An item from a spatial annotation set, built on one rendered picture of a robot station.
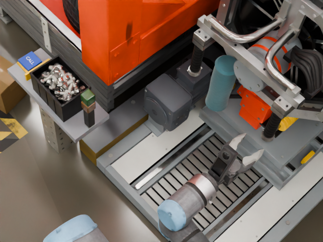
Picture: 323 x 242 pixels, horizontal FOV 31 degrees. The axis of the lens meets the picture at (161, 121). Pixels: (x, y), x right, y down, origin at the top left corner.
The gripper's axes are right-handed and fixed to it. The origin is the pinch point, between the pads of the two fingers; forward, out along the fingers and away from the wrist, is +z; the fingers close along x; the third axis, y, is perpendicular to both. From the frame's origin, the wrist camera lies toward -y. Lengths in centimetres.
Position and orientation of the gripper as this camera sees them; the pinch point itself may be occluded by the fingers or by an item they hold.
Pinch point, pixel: (253, 142)
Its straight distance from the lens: 180.7
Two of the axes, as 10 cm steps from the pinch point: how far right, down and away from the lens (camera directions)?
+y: -0.8, 5.1, 8.6
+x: 6.8, 6.5, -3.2
